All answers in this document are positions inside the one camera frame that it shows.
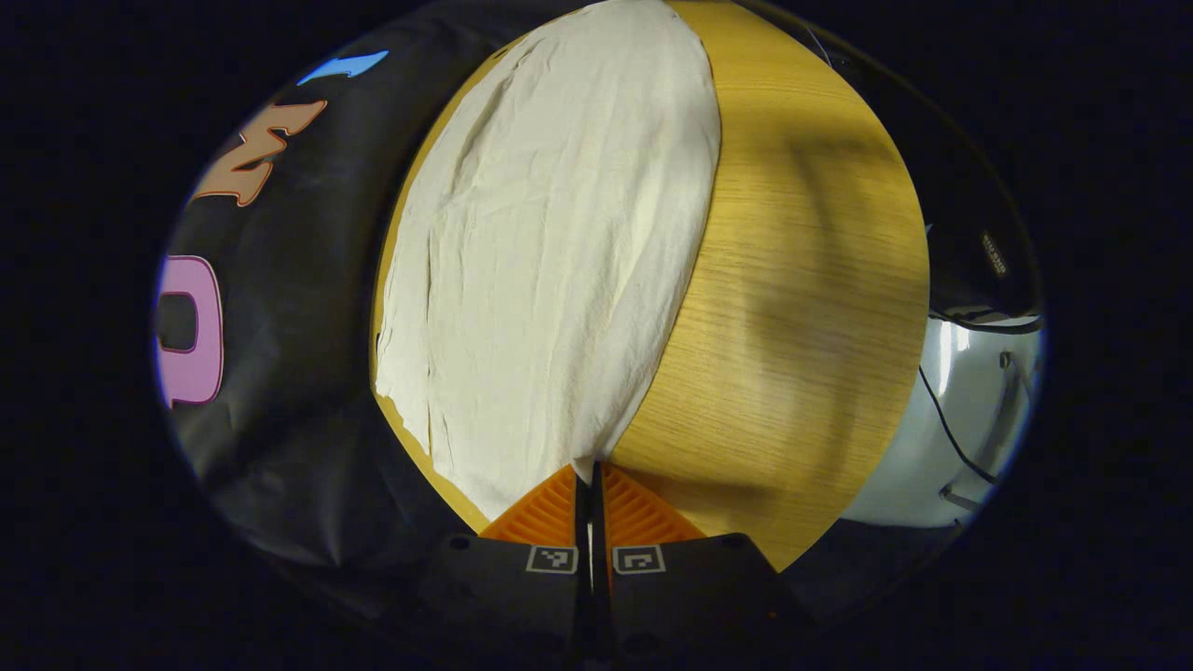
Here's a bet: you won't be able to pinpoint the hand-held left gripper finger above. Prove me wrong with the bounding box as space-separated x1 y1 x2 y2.
593 461 812 671
410 463 594 671

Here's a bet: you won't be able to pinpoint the cream white jeans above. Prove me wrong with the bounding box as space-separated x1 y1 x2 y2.
373 0 723 523

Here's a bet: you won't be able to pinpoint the black backdrop cloth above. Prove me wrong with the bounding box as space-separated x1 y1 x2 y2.
154 0 597 644

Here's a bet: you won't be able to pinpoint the black bag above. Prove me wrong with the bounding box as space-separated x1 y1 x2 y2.
820 37 1043 327

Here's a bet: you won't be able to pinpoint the black cable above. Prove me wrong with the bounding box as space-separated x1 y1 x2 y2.
918 363 998 486

